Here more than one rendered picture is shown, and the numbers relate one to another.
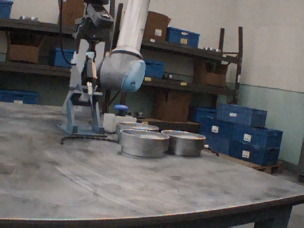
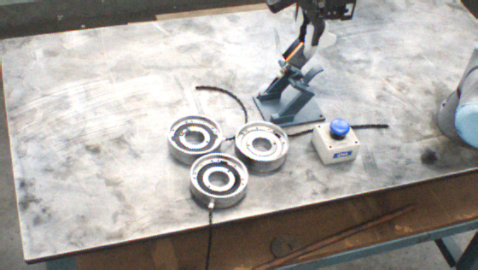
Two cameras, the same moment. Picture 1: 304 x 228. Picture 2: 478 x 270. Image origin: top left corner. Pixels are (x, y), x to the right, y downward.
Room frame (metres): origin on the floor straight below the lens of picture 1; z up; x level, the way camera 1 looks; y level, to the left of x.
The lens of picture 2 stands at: (0.96, -0.85, 1.75)
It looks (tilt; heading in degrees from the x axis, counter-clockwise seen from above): 46 degrees down; 95
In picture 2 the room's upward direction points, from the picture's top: 9 degrees clockwise
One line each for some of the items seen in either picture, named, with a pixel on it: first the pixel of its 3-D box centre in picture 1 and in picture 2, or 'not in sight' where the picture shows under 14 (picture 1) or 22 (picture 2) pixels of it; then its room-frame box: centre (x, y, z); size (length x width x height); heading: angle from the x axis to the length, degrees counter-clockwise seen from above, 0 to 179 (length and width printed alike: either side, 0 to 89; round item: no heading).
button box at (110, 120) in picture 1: (118, 122); (337, 141); (1.06, 0.09, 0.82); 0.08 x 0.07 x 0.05; 30
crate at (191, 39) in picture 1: (177, 38); not in sight; (5.23, -0.21, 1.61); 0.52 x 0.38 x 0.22; 123
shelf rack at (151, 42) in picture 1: (178, 81); not in sight; (5.28, -0.30, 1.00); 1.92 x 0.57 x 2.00; 120
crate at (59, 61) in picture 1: (70, 59); not in sight; (4.47, 1.08, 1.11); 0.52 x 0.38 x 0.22; 120
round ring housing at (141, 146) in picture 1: (143, 143); (194, 140); (0.78, 0.01, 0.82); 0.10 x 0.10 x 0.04
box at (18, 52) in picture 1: (22, 47); not in sight; (4.13, 1.65, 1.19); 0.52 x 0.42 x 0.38; 120
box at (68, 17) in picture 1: (77, 13); not in sight; (4.44, 1.08, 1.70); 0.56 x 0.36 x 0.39; 115
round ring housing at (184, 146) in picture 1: (182, 143); (218, 181); (0.85, -0.08, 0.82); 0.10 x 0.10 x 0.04
